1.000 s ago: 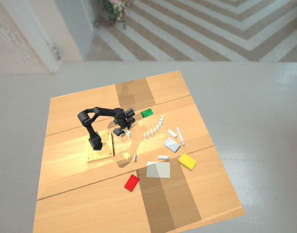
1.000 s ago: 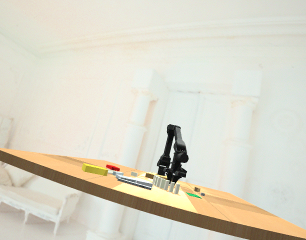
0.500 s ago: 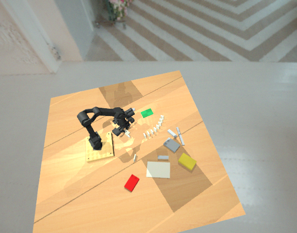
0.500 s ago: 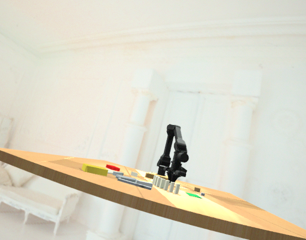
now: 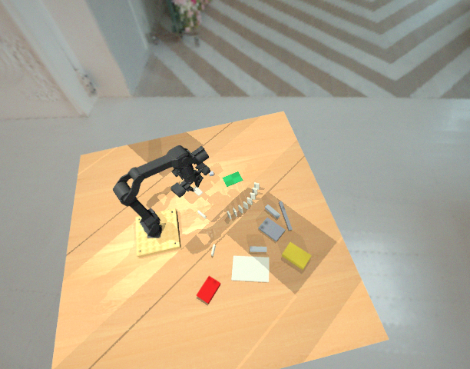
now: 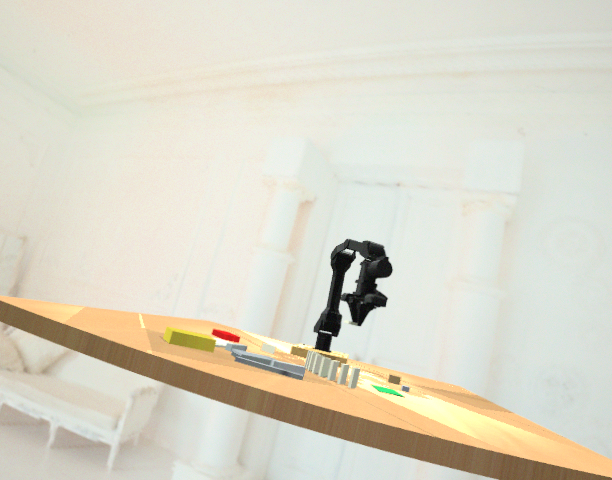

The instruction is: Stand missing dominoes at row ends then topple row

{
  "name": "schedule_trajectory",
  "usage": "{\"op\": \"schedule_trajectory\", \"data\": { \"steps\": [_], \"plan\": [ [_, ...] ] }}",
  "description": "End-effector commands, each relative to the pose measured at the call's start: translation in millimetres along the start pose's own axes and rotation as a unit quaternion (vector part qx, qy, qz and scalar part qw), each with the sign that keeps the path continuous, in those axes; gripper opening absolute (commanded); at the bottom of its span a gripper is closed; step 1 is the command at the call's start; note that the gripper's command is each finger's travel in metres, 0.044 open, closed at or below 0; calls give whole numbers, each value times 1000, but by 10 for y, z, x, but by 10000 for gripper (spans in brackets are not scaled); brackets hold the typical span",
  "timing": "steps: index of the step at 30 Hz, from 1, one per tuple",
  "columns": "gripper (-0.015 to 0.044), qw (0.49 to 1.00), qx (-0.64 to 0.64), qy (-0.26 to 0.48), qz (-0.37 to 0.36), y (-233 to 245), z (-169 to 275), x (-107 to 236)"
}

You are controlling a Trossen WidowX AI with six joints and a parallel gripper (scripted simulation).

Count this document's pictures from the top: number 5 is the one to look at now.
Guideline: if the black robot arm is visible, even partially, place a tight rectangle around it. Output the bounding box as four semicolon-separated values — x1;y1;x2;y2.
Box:
113;145;209;238

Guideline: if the red rectangular block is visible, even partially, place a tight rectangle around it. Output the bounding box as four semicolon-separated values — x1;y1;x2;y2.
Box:
196;276;221;304

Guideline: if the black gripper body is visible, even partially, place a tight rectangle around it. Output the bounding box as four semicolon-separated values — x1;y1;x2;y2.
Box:
170;162;210;198

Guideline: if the green rectangular block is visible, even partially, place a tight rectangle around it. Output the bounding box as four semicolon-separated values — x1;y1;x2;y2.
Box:
222;171;243;187

